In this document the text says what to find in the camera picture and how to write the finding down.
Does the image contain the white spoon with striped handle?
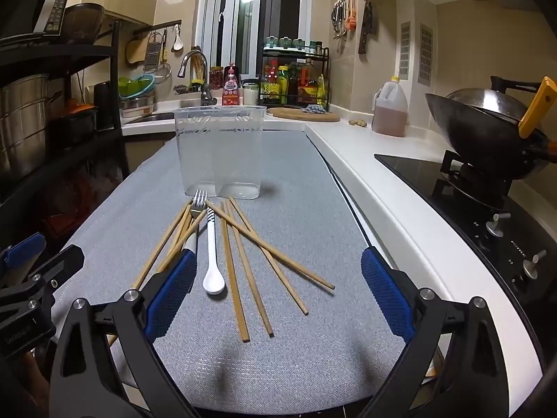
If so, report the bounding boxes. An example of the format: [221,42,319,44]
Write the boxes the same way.
[203,207,227,295]

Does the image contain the black glass gas stove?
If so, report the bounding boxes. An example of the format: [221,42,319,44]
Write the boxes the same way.
[374,152,557,329]

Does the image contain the orange lidded pot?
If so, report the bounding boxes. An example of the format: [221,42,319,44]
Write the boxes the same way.
[51,101,97,145]

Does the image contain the hanging wooden board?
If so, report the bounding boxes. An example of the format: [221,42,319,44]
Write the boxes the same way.
[126,36,149,64]

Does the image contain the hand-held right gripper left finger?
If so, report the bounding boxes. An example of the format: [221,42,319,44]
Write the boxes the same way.
[48,248,198,418]

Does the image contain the hanging kitchen tools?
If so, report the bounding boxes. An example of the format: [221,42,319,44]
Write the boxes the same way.
[331,0,358,41]

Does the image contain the hanging cleaver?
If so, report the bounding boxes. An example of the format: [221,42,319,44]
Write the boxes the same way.
[358,1,375,55]

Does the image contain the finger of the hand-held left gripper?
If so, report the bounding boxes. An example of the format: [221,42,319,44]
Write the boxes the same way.
[24,245,85,289]
[0,233,47,273]

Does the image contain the steel stockpot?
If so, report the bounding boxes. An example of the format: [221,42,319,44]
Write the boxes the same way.
[0,74,49,184]

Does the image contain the pink dish soap bottle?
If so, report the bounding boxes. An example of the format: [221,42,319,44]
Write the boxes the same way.
[222,63,243,106]

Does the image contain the sink sponge caddy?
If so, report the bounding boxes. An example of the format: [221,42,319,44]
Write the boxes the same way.
[174,79,206,95]

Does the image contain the black electric kettle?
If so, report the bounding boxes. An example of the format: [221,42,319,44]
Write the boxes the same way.
[93,80,115,130]

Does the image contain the black burner grate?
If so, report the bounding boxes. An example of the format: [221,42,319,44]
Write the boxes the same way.
[439,150,513,210]

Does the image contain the row of sauce bottles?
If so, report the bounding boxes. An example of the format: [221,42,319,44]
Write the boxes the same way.
[261,59,327,105]

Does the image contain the clear plastic utensil container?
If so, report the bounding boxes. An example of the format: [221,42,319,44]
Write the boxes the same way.
[174,105,267,201]

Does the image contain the row of spice jars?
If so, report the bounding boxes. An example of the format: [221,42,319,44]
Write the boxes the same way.
[265,35,323,53]

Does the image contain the black wok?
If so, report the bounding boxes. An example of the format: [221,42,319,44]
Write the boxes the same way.
[425,91,552,182]

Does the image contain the yellow handled utensil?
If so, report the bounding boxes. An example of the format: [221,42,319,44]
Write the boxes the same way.
[518,76,557,139]

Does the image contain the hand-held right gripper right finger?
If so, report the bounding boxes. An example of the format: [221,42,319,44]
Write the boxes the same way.
[360,246,510,418]

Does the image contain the dark mixing bowl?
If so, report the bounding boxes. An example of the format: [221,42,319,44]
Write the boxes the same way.
[63,3,106,45]

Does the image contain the stainless steel sink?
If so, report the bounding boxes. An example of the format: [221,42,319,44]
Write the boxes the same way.
[125,111,175,125]

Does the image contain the chrome kitchen faucet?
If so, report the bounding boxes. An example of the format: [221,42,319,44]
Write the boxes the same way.
[177,50,215,106]

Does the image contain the steel wok lid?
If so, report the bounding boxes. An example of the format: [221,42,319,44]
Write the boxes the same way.
[445,75,546,120]

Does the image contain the cooking oil jug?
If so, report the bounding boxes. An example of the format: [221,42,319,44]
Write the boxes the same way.
[371,76,409,137]

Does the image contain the grey woven mat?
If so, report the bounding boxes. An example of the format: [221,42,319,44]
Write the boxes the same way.
[65,128,440,416]

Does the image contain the metal stove knob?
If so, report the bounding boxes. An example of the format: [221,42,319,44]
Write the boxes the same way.
[521,250,547,280]
[485,212,511,239]

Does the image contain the wide wall vent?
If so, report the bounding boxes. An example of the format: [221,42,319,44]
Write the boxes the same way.
[418,24,435,86]

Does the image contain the black storage rack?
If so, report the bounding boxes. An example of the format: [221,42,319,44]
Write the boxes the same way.
[0,20,131,245]

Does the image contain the green and blue colander bowls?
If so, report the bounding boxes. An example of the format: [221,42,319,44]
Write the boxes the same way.
[118,74,156,99]

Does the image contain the window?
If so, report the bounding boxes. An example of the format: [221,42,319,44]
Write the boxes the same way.
[194,0,314,80]

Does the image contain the narrow wall vent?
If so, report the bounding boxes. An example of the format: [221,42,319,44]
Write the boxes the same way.
[399,22,412,80]

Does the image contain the black wall hook rail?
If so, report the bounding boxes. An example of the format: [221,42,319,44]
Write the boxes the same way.
[133,20,182,38]

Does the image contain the metal grater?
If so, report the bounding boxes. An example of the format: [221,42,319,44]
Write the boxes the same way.
[143,30,160,73]

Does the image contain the pile of wooden chopsticks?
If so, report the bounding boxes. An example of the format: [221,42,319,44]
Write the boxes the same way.
[107,197,336,347]

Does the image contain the black wire spice rack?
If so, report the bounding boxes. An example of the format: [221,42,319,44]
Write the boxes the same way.
[261,45,330,108]

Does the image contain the metal fork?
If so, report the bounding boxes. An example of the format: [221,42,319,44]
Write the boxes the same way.
[183,189,209,253]

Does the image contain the round wooden cutting board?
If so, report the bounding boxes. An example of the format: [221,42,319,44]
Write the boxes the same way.
[267,107,341,123]

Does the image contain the microwave oven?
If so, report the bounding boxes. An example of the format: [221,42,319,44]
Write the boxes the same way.
[26,0,83,36]

